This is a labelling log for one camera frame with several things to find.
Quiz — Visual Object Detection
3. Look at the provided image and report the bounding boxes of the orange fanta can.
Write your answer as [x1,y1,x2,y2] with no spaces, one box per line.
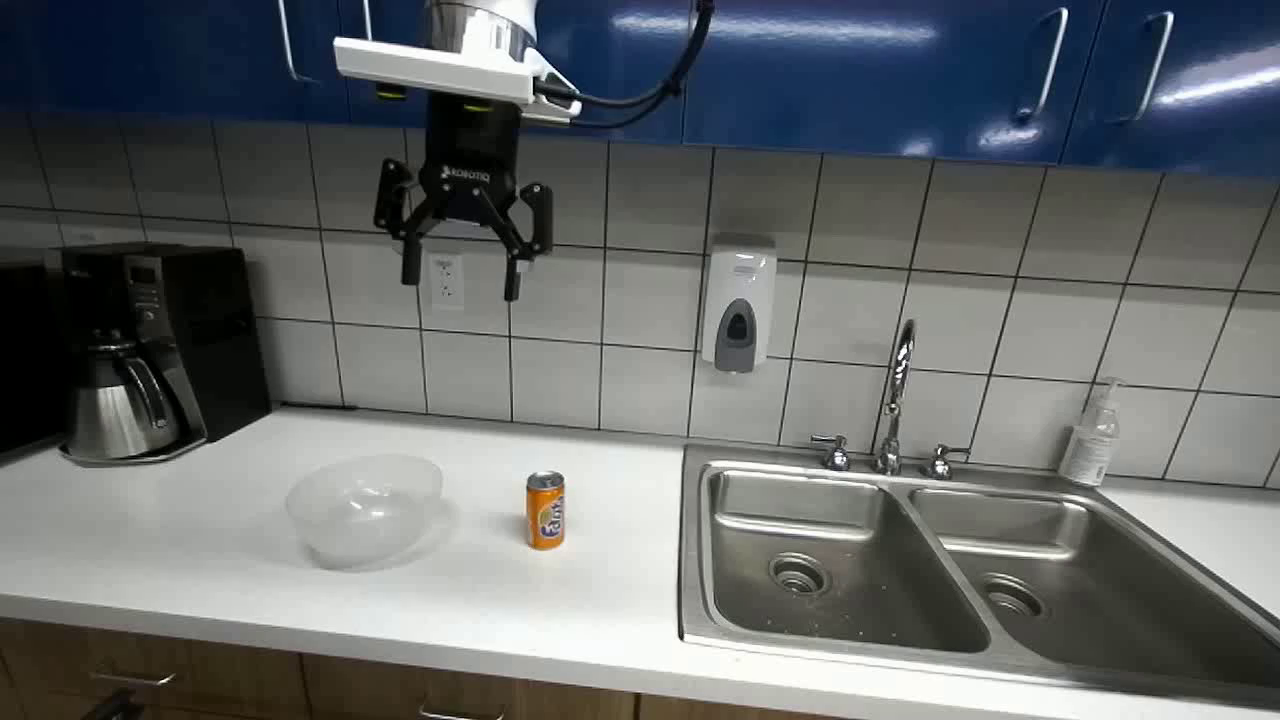
[525,473,564,553]

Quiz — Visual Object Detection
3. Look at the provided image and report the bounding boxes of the blue upper cabinets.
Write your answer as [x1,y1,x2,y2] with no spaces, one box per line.
[0,0,1280,182]

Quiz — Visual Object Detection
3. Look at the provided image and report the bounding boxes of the white wall outlet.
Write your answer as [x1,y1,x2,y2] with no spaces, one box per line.
[427,252,469,315]

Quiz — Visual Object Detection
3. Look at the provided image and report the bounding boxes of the stainless steel double sink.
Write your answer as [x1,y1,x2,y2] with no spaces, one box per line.
[675,450,1280,709]

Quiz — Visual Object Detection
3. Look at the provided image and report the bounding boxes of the black appliance at left edge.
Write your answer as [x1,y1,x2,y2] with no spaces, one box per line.
[0,263,64,456]

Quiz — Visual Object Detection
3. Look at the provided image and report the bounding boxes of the wooden lower cabinets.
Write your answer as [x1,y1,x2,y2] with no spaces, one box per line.
[0,617,833,720]

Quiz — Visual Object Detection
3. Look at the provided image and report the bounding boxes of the chrome sink faucet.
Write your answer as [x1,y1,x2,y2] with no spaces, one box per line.
[813,321,972,479]

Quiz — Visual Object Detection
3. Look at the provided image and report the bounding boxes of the steel coffee carafe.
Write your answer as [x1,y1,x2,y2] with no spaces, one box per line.
[64,340,179,464]

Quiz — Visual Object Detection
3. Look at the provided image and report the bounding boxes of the clear plastic bowl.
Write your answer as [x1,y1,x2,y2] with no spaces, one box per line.
[285,456,442,568]

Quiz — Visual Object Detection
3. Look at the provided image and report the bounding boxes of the white wall soap dispenser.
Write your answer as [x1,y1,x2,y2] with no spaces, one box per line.
[701,235,777,371]

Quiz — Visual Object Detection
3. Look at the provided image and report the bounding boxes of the black coffee maker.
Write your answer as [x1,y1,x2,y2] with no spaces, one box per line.
[61,246,270,464]

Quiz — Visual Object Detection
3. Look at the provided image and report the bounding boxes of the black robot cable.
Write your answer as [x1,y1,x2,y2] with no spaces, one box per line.
[533,0,721,116]

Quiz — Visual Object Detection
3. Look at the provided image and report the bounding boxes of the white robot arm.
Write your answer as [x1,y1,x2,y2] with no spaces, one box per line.
[348,0,551,300]

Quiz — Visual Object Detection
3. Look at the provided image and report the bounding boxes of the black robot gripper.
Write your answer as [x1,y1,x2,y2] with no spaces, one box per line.
[370,94,551,304]

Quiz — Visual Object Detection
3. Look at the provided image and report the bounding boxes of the clear soap bottle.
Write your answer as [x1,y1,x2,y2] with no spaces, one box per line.
[1060,385,1119,486]

